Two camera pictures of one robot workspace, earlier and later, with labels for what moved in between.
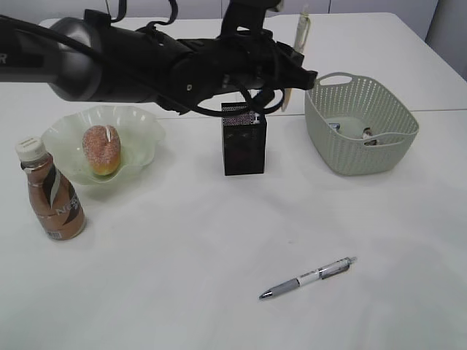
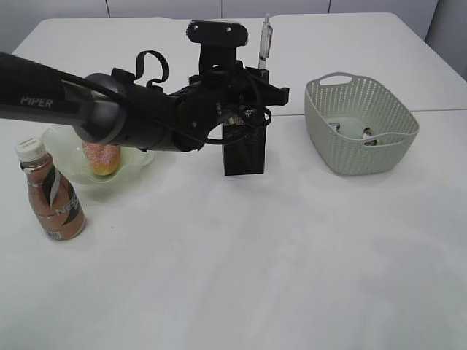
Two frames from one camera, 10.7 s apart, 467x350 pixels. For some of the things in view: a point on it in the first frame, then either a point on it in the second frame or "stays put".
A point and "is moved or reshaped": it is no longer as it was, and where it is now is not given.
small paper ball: [336, 125] stays put
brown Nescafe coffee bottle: [55, 195] stays put
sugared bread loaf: [102, 146] stays put
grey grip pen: [327, 271] is moved or reshaped
